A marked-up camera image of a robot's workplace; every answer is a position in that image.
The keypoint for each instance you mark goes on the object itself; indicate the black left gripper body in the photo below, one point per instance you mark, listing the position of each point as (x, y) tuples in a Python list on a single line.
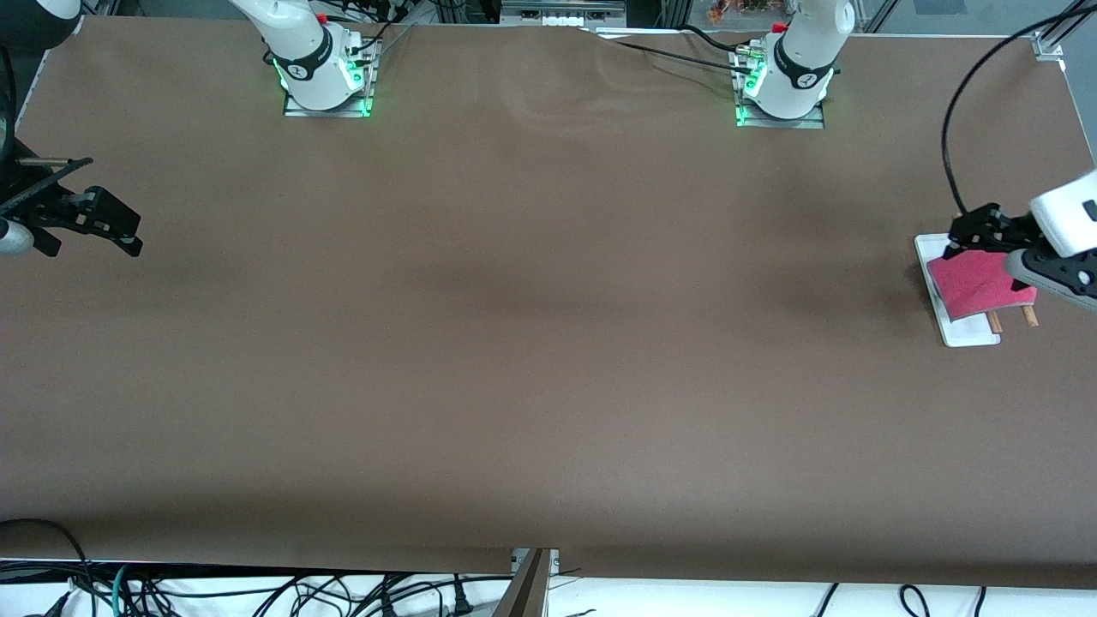
[(1011, 230)]

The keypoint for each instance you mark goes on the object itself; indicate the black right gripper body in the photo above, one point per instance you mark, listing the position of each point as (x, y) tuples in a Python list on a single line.
[(44, 208)]

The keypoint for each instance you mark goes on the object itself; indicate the pink towel with grey edge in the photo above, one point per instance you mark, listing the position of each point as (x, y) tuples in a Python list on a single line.
[(977, 283)]

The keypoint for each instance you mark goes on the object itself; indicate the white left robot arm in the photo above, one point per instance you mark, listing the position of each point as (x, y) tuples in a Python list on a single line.
[(806, 60)]

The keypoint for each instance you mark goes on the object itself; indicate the white rack with wooden bars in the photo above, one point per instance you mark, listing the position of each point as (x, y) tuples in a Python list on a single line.
[(968, 332)]

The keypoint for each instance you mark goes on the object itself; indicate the orange object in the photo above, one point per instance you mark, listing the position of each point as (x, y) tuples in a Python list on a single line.
[(728, 10)]

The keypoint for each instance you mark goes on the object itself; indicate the white connector strip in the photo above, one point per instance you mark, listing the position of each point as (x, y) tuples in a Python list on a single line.
[(561, 20)]

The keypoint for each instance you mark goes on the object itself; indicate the aluminium corner bracket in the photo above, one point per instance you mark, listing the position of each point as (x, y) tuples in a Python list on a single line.
[(1047, 43)]

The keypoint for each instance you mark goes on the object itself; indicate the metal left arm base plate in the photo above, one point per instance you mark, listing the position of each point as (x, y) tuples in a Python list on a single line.
[(810, 123)]

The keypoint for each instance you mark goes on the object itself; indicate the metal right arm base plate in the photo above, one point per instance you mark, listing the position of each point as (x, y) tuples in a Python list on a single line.
[(296, 108)]

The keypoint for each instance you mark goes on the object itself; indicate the aluminium frame post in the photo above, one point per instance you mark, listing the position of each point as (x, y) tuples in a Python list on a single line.
[(527, 591)]

